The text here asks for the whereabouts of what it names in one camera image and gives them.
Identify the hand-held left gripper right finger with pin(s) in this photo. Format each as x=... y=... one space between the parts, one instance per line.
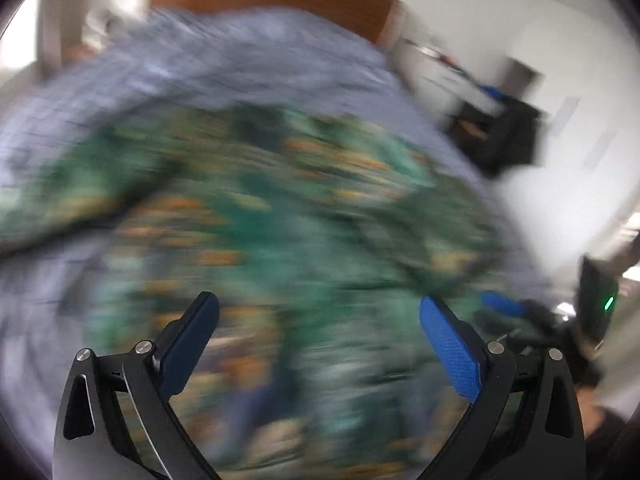
x=450 y=345

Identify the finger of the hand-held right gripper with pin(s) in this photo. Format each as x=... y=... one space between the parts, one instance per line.
x=502 y=304

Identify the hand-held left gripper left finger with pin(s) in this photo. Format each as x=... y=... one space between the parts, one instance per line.
x=187 y=340

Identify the green floral garment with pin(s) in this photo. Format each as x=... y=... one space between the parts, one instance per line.
x=300 y=220

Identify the black chair with jacket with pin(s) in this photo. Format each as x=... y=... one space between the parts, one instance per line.
x=515 y=135

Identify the white desk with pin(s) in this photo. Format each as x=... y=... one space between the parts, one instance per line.
x=440 y=75

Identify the blue checked bed cover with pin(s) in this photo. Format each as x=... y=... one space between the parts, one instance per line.
x=240 y=55

